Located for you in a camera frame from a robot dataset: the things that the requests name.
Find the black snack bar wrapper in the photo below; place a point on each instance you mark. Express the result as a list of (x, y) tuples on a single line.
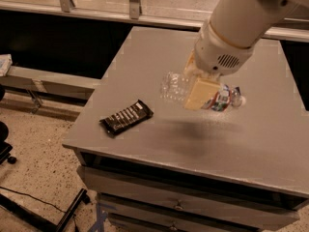
[(127, 118)]

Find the grey low bench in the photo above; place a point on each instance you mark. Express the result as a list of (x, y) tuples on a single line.
[(51, 86)]

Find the grey drawer cabinet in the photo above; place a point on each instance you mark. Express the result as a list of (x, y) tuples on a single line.
[(241, 170)]

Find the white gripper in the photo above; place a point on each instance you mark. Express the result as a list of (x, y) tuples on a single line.
[(216, 54)]

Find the white object on bench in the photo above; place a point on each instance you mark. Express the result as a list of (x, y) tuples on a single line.
[(5, 64)]

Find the black office chair base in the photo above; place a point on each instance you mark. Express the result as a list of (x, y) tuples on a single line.
[(5, 147)]

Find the metal railing frame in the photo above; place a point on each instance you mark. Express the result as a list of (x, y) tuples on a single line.
[(181, 14)]

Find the clear plastic water bottle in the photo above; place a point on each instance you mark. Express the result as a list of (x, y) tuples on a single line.
[(174, 88)]

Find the black floor stand frame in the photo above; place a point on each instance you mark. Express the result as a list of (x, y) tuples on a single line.
[(41, 223)]

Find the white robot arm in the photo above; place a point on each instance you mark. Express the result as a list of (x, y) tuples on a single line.
[(226, 41)]

